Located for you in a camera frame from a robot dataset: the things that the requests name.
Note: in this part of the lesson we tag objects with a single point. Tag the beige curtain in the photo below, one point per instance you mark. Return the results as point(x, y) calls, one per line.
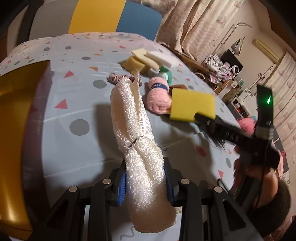
point(193, 27)

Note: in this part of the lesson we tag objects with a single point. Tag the cream scouring pad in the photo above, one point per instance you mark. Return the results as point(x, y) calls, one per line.
point(140, 54)

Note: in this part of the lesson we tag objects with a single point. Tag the grey yellow blue chair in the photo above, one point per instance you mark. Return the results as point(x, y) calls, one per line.
point(41, 19)

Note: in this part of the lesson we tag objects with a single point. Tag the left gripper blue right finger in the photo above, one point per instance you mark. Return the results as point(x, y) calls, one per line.
point(169, 189)

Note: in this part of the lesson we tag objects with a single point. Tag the gold tin box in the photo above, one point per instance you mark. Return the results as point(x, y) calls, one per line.
point(24, 96)

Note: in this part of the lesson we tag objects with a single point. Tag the pink dishcloth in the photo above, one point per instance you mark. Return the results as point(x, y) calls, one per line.
point(158, 98)

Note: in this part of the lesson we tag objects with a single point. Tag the patterned tablecloth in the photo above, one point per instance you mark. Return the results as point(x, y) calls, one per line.
point(82, 164)

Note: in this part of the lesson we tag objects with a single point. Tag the person right hand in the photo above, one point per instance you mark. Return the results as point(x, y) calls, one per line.
point(269, 183)

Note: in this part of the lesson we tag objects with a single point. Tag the green lid jar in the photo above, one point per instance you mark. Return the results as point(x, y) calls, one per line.
point(165, 73)

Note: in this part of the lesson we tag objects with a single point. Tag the dull yellow sponge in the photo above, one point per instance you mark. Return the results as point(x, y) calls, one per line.
point(134, 66)

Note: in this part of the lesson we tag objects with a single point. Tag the pile of clothes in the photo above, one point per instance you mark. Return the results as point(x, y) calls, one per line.
point(217, 70)

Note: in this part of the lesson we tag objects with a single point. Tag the pink satin scrunchie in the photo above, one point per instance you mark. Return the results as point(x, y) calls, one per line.
point(114, 78)

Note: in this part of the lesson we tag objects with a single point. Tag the white foam sponge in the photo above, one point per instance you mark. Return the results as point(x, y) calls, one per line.
point(163, 59)

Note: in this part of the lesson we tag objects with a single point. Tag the white towel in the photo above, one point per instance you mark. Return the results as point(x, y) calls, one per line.
point(148, 205)

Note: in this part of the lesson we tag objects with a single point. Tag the yellow sponge block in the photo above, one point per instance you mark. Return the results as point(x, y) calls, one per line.
point(186, 103)

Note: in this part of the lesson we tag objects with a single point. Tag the brown makeup sponge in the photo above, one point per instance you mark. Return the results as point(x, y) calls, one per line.
point(180, 86)

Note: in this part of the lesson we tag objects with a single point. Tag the wooden side table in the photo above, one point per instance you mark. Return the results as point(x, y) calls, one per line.
point(201, 72)

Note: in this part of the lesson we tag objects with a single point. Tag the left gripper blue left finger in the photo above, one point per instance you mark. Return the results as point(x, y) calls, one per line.
point(121, 189)

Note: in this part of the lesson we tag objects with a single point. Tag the black beaded hair braid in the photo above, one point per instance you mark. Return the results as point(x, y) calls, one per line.
point(208, 131)

